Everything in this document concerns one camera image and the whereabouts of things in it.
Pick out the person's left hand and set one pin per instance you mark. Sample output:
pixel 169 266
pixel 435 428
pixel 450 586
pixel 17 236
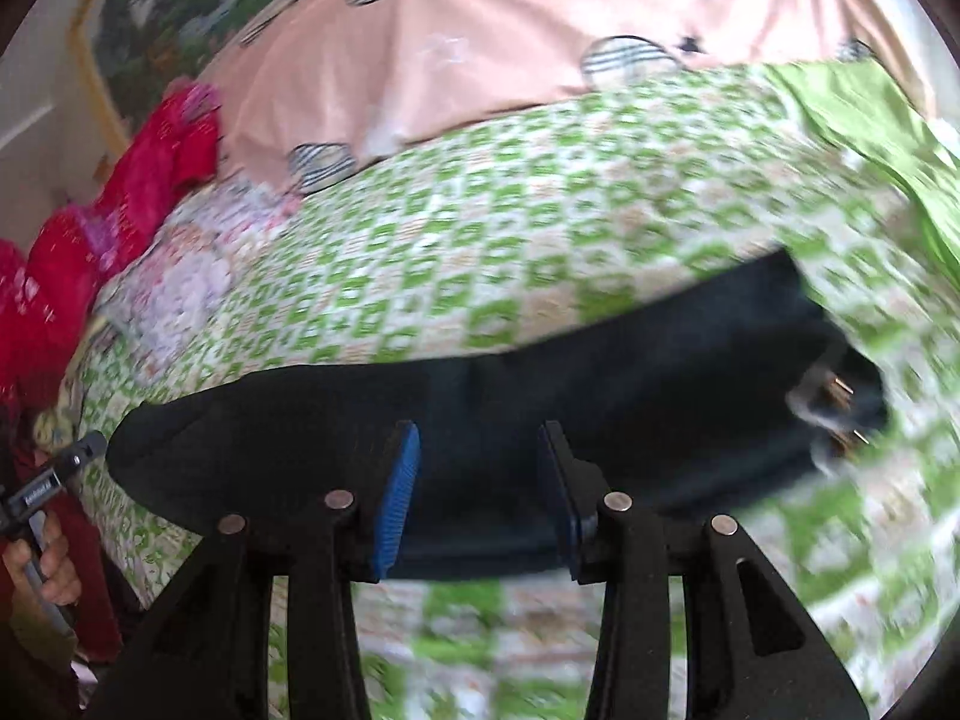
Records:
pixel 45 566

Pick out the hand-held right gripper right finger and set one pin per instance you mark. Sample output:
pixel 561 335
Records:
pixel 561 495

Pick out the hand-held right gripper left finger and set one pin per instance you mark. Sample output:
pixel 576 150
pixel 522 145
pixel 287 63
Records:
pixel 396 495

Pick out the red patterned cloth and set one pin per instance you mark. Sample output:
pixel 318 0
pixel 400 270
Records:
pixel 90 240

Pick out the floral wall poster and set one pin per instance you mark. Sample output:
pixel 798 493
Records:
pixel 172 22

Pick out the pastel patchwork pillow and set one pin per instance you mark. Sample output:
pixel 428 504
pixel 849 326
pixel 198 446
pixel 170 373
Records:
pixel 202 262

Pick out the pink striped-circle blanket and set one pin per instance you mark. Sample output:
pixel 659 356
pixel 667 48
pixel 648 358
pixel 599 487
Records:
pixel 487 37

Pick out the plain green cloth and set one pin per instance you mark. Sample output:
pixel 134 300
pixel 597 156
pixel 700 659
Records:
pixel 885 135

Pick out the green checkered bedsheet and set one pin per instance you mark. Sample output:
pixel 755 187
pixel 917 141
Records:
pixel 525 240

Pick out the dark navy pants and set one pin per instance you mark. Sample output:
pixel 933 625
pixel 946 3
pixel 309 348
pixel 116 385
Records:
pixel 525 420

